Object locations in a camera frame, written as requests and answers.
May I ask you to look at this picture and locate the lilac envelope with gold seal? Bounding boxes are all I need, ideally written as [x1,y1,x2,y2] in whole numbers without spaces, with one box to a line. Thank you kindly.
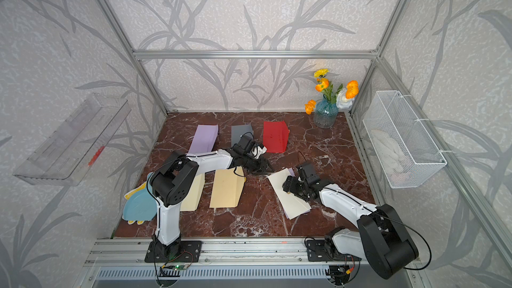
[188,125,219,154]

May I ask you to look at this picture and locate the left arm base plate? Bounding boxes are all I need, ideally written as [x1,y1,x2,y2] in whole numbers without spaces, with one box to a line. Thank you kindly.
[145,240,203,263]

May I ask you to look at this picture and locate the blue glass vase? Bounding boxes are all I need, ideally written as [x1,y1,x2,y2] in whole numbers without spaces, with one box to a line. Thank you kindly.
[313,98,339,129]

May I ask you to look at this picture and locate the grey envelope with gold seal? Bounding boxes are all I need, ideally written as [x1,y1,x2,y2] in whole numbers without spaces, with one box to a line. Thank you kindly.
[231,124,253,147]

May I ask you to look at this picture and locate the left green circuit board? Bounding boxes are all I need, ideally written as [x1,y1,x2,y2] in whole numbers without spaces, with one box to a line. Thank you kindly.
[161,264,190,271]

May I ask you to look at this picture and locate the pale yellow envelope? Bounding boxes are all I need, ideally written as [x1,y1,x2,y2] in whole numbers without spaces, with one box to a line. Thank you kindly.
[180,174,205,212]

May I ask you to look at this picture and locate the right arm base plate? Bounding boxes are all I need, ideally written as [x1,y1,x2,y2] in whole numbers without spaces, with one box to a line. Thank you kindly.
[304,238,361,262]

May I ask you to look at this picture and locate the cream white envelope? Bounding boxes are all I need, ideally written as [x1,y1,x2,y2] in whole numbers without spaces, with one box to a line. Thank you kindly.
[268,169,311,219]

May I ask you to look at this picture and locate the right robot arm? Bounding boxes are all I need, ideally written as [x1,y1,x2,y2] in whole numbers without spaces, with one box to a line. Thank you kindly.
[282,162,419,279]

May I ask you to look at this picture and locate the red envelope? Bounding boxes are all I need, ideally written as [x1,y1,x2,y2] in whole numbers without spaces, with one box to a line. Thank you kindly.
[263,121,289,153]

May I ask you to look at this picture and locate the white cloth in basket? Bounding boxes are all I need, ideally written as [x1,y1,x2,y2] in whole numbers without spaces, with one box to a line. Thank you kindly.
[371,129,408,186]

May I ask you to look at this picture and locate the orange and yellow flowers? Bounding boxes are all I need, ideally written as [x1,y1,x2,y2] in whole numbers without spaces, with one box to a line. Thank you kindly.
[313,69,359,109]

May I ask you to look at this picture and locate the tan kraft envelope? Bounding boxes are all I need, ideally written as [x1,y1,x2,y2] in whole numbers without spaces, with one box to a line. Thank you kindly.
[209,167,246,208]

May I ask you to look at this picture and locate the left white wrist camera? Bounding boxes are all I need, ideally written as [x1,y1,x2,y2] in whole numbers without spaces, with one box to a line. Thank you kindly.
[253,145,267,159]

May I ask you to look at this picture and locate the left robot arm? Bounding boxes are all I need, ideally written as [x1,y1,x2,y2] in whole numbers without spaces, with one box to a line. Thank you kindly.
[147,133,274,251]

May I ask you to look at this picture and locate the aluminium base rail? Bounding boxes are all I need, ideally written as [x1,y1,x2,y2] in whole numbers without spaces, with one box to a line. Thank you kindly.
[84,237,313,267]

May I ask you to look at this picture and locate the white wire basket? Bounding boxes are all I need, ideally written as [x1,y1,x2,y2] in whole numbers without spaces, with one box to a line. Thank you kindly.
[363,90,447,189]

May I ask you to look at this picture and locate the clear acrylic wall shelf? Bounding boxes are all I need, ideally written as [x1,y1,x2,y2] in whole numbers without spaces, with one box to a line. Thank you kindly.
[13,93,131,187]

